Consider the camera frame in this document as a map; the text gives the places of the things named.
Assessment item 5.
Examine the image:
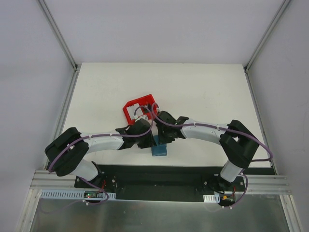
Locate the blue leather card holder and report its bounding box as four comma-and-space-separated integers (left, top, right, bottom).
151, 135, 168, 157

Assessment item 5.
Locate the right aluminium frame post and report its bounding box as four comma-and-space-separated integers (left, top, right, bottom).
244, 0, 293, 73

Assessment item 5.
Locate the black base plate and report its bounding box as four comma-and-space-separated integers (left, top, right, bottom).
74, 164, 246, 201

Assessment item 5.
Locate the left white cable duct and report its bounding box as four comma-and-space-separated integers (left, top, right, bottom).
41, 190, 116, 201

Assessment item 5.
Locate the red plastic bin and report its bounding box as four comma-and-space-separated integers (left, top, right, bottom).
123, 94, 155, 125

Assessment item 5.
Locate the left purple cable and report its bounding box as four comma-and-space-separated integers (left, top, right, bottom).
48, 105, 155, 206

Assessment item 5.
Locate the aluminium frame post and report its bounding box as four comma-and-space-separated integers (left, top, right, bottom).
244, 0, 293, 73
36, 0, 79, 70

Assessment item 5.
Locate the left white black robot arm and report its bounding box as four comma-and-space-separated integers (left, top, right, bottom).
44, 119, 155, 188

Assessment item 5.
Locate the left aluminium frame post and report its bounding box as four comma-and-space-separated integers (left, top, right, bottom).
36, 0, 79, 70

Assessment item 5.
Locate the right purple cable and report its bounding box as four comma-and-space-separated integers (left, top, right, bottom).
150, 102, 273, 213

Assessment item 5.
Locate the right white cable duct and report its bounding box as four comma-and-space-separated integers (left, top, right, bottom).
203, 194, 220, 203

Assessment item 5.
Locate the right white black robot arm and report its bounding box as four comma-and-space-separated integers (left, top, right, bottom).
155, 111, 259, 191

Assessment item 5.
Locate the purple cable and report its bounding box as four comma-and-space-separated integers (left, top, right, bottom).
48, 105, 155, 206
150, 102, 273, 213

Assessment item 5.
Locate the white cable duct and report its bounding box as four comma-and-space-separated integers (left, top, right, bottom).
203, 194, 220, 203
41, 190, 116, 201

